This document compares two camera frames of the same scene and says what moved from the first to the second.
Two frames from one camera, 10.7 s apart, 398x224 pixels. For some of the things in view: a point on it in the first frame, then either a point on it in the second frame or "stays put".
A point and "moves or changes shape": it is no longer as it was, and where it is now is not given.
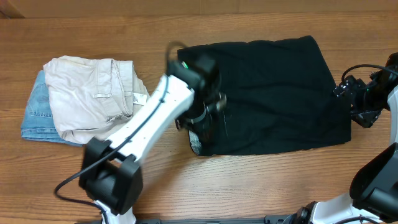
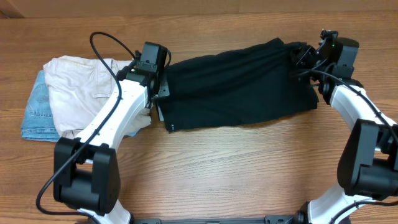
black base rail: [267, 219] stays put
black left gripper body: [198, 119] to [164, 88]
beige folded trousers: [94, 99] stays put
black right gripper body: [347, 90] to [304, 57]
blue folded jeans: [38, 123] stays put
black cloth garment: [278, 94] moves or changes shape
